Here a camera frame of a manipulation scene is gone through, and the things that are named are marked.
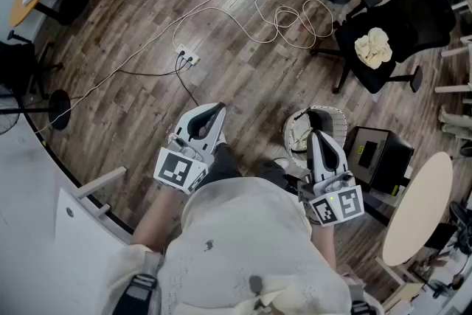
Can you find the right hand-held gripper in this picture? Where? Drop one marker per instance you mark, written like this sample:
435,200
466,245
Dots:
339,203

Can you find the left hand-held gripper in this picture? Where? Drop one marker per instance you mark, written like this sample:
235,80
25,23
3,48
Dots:
177,169

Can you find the white woven laundry basket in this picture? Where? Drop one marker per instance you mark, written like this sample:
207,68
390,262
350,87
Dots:
337,121

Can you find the yellow clothes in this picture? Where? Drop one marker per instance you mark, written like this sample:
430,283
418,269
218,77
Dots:
372,48

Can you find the person's right forearm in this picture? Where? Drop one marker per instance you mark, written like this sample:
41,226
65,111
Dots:
323,247

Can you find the person's left forearm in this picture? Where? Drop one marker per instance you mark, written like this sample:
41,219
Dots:
158,217

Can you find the person's white shoe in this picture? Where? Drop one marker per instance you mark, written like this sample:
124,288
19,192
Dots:
221,139
282,162

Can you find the person's dark trousers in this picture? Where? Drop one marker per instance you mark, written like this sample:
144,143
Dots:
225,162

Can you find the white power strip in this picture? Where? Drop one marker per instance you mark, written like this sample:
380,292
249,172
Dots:
187,54

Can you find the person's white shirt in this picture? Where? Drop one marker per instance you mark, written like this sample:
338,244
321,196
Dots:
250,225

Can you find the beige round table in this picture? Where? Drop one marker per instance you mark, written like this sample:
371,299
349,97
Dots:
416,210

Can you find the grey clip microphone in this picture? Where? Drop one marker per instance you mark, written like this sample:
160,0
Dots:
255,284

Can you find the black floor fan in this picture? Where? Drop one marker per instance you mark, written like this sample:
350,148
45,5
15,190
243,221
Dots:
59,108

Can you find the white rectangular table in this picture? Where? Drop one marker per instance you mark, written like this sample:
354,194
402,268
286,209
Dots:
453,88

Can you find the black mesh office chair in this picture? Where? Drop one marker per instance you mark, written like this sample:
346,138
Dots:
416,22

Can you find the curved white desk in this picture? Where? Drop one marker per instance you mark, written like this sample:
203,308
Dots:
22,195

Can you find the black swivel chair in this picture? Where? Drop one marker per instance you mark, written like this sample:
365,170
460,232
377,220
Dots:
14,66

